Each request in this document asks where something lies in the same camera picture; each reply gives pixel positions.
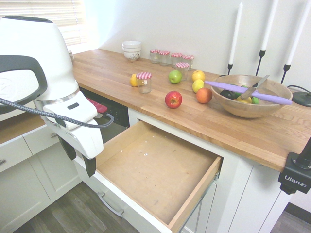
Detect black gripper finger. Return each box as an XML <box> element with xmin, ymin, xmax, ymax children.
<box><xmin>59</xmin><ymin>138</ymin><xmax>77</xmax><ymax>161</ymax></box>
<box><xmin>82</xmin><ymin>156</ymin><xmax>97</xmax><ymax>178</ymax></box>

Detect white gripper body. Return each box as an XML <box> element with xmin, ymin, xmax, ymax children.
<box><xmin>34</xmin><ymin>91</ymin><xmax>105</xmax><ymax>160</ymax></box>

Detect large wooden drawer white front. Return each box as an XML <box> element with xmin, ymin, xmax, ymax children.
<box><xmin>72</xmin><ymin>120</ymin><xmax>223</xmax><ymax>233</ymax></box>

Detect stainless steel dishwasher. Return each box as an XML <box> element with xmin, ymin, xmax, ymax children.
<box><xmin>79</xmin><ymin>87</ymin><xmax>130</xmax><ymax>144</ymax></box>

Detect white kitchen cabinet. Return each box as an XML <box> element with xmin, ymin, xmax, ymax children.
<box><xmin>0</xmin><ymin>135</ymin><xmax>82</xmax><ymax>228</ymax></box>
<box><xmin>127</xmin><ymin>108</ymin><xmax>292</xmax><ymax>233</ymax></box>

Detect yellow orange lemon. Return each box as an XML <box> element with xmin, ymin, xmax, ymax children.
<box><xmin>129</xmin><ymin>73</ymin><xmax>139</xmax><ymax>88</ymax></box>

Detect glass jar red checkered lid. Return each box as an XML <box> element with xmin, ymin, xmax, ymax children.
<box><xmin>171</xmin><ymin>52</ymin><xmax>183</xmax><ymax>66</ymax></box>
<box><xmin>149</xmin><ymin>49</ymin><xmax>161</xmax><ymax>65</ymax></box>
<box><xmin>182</xmin><ymin>54</ymin><xmax>195</xmax><ymax>71</ymax></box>
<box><xmin>136</xmin><ymin>72</ymin><xmax>153</xmax><ymax>95</ymax></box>
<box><xmin>174</xmin><ymin>62</ymin><xmax>190</xmax><ymax>82</ymax></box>
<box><xmin>159</xmin><ymin>50</ymin><xmax>171</xmax><ymax>67</ymax></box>

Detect white bowl with pattern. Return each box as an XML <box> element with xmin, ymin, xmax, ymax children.
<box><xmin>123</xmin><ymin>51</ymin><xmax>141</xmax><ymax>62</ymax></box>

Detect red apple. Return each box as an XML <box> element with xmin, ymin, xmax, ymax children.
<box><xmin>165</xmin><ymin>91</ymin><xmax>183</xmax><ymax>109</ymax></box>

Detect white ceramic bowl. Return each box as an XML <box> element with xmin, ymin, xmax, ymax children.
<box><xmin>122</xmin><ymin>46</ymin><xmax>142</xmax><ymax>54</ymax></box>
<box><xmin>121</xmin><ymin>40</ymin><xmax>142</xmax><ymax>49</ymax></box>

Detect green apple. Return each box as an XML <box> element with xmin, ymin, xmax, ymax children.
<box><xmin>168</xmin><ymin>70</ymin><xmax>183</xmax><ymax>85</ymax></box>

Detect yellow apple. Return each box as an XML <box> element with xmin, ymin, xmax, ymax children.
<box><xmin>192</xmin><ymin>79</ymin><xmax>205</xmax><ymax>94</ymax></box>
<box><xmin>191</xmin><ymin>70</ymin><xmax>207</xmax><ymax>83</ymax></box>

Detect white window blinds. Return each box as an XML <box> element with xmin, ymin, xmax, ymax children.
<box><xmin>0</xmin><ymin>0</ymin><xmax>89</xmax><ymax>47</ymax></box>

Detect orange peach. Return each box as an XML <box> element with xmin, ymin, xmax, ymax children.
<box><xmin>196</xmin><ymin>87</ymin><xmax>214</xmax><ymax>105</ymax></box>

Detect purple knife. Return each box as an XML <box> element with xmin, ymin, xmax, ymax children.
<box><xmin>204</xmin><ymin>81</ymin><xmax>293</xmax><ymax>106</ymax></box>

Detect dark avocado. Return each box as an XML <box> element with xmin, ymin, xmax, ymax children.
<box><xmin>220</xmin><ymin>89</ymin><xmax>238</xmax><ymax>100</ymax></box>

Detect small yellow lemon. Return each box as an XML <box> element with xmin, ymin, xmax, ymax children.
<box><xmin>236</xmin><ymin>95</ymin><xmax>253</xmax><ymax>105</ymax></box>

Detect large wooden bowl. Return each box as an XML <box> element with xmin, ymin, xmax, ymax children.
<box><xmin>210</xmin><ymin>74</ymin><xmax>294</xmax><ymax>119</ymax></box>

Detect black round lamp base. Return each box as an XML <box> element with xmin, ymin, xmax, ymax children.
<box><xmin>286</xmin><ymin>84</ymin><xmax>311</xmax><ymax>108</ymax></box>

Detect red wrist camera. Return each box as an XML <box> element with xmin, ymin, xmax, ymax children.
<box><xmin>86</xmin><ymin>97</ymin><xmax>108</xmax><ymax>114</ymax></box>

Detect metal bar drawer handle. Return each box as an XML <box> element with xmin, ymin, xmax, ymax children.
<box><xmin>97</xmin><ymin>191</ymin><xmax>125</xmax><ymax>218</ymax></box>

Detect wooden handled knife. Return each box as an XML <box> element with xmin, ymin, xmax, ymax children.
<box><xmin>240</xmin><ymin>74</ymin><xmax>271</xmax><ymax>100</ymax></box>

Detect black Ulanzi camera clamp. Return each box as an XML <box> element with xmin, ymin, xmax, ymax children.
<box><xmin>277</xmin><ymin>135</ymin><xmax>311</xmax><ymax>195</ymax></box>

